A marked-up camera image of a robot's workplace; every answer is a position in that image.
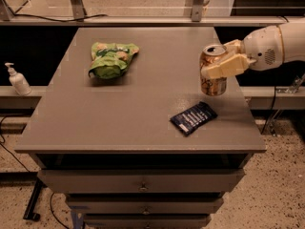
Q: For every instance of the drawer knob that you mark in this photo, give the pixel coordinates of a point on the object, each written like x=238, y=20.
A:
x=146, y=212
x=143, y=188

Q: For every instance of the orange soda can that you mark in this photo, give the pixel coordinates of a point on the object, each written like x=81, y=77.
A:
x=212, y=87

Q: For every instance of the top drawer knob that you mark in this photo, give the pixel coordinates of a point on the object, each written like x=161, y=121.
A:
x=143, y=188

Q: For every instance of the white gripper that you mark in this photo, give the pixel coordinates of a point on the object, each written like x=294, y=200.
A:
x=262, y=48

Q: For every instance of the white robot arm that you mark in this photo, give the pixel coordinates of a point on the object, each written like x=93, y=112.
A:
x=293, y=38

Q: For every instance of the middle drawer knob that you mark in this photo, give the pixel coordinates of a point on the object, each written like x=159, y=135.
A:
x=146, y=212

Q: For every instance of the grey drawer cabinet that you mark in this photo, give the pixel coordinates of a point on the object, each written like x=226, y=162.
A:
x=96, y=140

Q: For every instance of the white pump bottle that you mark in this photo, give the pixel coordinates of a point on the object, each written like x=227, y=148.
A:
x=18, y=80

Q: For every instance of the green chip bag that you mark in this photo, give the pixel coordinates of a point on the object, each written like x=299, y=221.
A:
x=111, y=60

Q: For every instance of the black floor bracket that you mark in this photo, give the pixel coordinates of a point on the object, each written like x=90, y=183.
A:
x=30, y=214

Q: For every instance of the blue rxbar wrapper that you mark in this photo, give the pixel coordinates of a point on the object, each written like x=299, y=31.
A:
x=191, y=119

